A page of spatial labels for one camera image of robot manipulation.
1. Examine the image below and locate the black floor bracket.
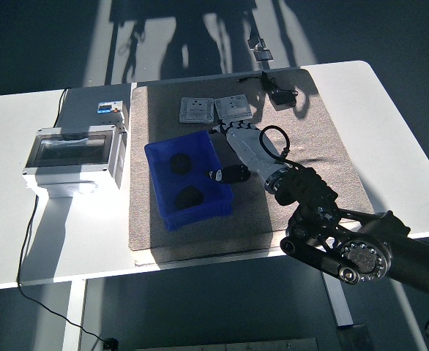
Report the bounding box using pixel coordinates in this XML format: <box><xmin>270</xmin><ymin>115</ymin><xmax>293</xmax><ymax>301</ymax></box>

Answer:
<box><xmin>249</xmin><ymin>31</ymin><xmax>266</xmax><ymax>49</ymax></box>

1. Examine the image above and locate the blue plastic box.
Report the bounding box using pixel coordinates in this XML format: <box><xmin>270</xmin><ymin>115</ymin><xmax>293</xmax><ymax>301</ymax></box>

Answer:
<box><xmin>143</xmin><ymin>131</ymin><xmax>234</xmax><ymax>233</ymax></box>

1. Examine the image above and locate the circuit breaker with blue label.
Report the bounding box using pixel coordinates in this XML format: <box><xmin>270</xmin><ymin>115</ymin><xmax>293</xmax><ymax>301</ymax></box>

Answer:
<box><xmin>96</xmin><ymin>100</ymin><xmax>127</xmax><ymax>129</ymax></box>

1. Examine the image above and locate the grey table foot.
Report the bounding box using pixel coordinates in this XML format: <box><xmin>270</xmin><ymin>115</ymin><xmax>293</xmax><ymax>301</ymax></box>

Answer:
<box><xmin>335</xmin><ymin>323</ymin><xmax>373</xmax><ymax>351</ymax></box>

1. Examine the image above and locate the grey electrical distribution box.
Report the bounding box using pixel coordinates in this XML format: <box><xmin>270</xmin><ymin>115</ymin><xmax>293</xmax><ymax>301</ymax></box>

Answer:
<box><xmin>22</xmin><ymin>124</ymin><xmax>128</xmax><ymax>198</ymax></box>

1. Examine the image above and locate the black adapter cord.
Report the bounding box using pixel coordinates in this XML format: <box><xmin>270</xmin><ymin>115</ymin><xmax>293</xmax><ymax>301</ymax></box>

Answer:
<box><xmin>238</xmin><ymin>71</ymin><xmax>281</xmax><ymax>94</ymax></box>

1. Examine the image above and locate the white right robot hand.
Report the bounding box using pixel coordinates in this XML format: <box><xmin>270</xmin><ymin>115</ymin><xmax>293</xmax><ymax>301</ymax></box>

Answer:
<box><xmin>204</xmin><ymin>121</ymin><xmax>287</xmax><ymax>184</ymax></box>

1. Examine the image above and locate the thin black power cable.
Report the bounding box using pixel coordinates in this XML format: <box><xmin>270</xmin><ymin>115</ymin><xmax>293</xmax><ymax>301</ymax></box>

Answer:
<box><xmin>16</xmin><ymin>87</ymin><xmax>108</xmax><ymax>343</ymax></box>

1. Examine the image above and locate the white table leg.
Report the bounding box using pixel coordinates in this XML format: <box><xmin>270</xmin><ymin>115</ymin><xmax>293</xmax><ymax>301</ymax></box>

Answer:
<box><xmin>61</xmin><ymin>281</ymin><xmax>88</xmax><ymax>351</ymax></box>
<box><xmin>318</xmin><ymin>270</ymin><xmax>355</xmax><ymax>327</ymax></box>

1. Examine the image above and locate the grey socket plate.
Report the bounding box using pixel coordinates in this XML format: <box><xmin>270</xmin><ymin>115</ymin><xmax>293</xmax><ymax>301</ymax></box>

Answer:
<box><xmin>214</xmin><ymin>94</ymin><xmax>254</xmax><ymax>122</ymax></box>
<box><xmin>178</xmin><ymin>97</ymin><xmax>215</xmax><ymax>124</ymax></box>

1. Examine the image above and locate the black hexagonal nut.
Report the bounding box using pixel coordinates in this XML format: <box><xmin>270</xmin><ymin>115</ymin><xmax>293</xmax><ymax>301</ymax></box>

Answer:
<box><xmin>168</xmin><ymin>153</ymin><xmax>193</xmax><ymax>176</ymax></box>
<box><xmin>174</xmin><ymin>185</ymin><xmax>204</xmax><ymax>211</ymax></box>

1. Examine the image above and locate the black power adapter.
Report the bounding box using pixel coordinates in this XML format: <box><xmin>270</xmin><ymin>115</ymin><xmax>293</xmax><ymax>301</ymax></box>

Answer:
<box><xmin>271</xmin><ymin>90</ymin><xmax>298</xmax><ymax>110</ymax></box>

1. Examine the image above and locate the grey metal plate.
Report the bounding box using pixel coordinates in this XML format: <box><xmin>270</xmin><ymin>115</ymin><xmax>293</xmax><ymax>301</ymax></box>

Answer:
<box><xmin>133</xmin><ymin>336</ymin><xmax>320</xmax><ymax>351</ymax></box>

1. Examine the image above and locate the grey-brown mat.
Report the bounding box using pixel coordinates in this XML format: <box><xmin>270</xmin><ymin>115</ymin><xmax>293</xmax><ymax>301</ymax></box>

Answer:
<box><xmin>127</xmin><ymin>67</ymin><xmax>376</xmax><ymax>266</ymax></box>

